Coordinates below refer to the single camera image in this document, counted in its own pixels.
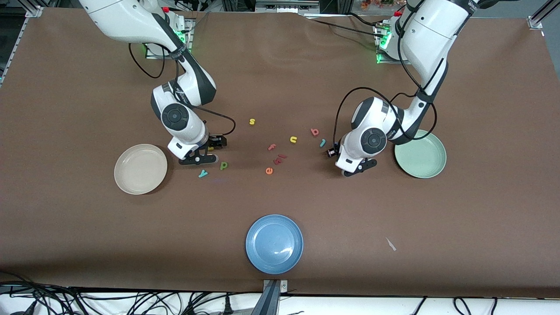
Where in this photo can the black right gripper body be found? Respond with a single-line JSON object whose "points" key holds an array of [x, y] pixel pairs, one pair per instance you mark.
{"points": [[215, 141]]}

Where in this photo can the teal foam letter y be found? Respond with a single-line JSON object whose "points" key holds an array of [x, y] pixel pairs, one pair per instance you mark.
{"points": [[202, 174]]}

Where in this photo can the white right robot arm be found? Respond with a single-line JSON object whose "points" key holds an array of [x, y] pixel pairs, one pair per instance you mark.
{"points": [[131, 22]]}

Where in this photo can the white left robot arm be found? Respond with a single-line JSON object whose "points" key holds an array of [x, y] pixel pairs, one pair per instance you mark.
{"points": [[433, 35]]}

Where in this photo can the table cover sheet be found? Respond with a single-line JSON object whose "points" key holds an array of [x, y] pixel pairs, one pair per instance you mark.
{"points": [[350, 205]]}

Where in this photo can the beige brown plate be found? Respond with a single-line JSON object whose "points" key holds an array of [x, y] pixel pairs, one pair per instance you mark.
{"points": [[140, 170]]}

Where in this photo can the pale green plate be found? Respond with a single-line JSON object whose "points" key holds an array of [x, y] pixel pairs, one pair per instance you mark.
{"points": [[422, 159]]}

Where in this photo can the blue plate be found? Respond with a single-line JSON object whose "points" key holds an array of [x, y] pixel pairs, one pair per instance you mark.
{"points": [[274, 244]]}

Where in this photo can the white paper scrap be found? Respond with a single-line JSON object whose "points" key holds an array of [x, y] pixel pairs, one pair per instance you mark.
{"points": [[390, 244]]}

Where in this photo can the grey metal box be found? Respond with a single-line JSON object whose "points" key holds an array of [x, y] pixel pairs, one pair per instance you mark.
{"points": [[286, 5]]}

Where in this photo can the orange flower decoration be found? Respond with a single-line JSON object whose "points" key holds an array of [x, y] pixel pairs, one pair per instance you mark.
{"points": [[376, 3]]}

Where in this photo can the black power plug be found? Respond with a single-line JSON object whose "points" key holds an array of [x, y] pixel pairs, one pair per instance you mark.
{"points": [[227, 307]]}

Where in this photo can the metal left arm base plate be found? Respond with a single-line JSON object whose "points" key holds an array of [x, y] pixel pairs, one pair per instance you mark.
{"points": [[385, 61]]}

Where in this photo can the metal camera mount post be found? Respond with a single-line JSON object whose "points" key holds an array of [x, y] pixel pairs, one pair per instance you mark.
{"points": [[271, 297]]}

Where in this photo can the aluminium frame profile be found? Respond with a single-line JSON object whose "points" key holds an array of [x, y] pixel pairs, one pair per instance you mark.
{"points": [[33, 11], [536, 21]]}

